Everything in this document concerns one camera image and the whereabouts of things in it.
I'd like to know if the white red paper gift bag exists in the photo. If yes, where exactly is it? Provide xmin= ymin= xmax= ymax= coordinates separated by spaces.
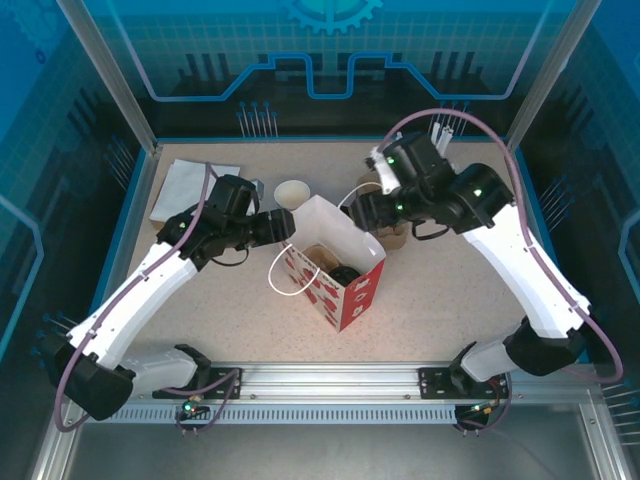
xmin=268 ymin=182 xmax=388 ymax=334

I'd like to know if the brown cardboard cup carrier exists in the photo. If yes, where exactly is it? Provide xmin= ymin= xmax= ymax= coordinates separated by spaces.
xmin=302 ymin=243 xmax=351 ymax=287

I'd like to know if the black plastic cup lid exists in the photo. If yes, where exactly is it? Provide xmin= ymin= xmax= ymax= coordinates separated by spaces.
xmin=329 ymin=266 xmax=362 ymax=290

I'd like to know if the stack of paper cups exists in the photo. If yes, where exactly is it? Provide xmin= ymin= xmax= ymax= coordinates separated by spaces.
xmin=273 ymin=179 xmax=310 ymax=212

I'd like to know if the stack of cardboard cup carriers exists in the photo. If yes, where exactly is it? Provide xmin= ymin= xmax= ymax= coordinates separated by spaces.
xmin=355 ymin=172 xmax=409 ymax=251

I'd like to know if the stack of white napkins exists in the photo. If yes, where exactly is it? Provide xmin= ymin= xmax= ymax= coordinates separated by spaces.
xmin=149 ymin=158 xmax=222 ymax=222

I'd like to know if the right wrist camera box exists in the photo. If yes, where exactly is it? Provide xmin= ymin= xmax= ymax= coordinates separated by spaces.
xmin=366 ymin=147 xmax=399 ymax=195

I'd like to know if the aluminium mounting rail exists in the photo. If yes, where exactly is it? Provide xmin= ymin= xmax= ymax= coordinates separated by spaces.
xmin=67 ymin=362 xmax=596 ymax=401

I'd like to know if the aluminium frame post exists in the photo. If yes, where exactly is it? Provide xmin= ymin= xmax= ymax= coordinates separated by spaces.
xmin=504 ymin=0 xmax=596 ymax=154
xmin=57 ymin=0 xmax=162 ymax=154

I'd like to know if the slotted grey cable duct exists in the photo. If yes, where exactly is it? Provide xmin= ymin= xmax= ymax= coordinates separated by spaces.
xmin=107 ymin=405 xmax=459 ymax=426

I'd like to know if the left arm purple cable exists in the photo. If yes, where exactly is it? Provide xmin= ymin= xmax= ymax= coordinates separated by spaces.
xmin=53 ymin=162 xmax=241 ymax=437

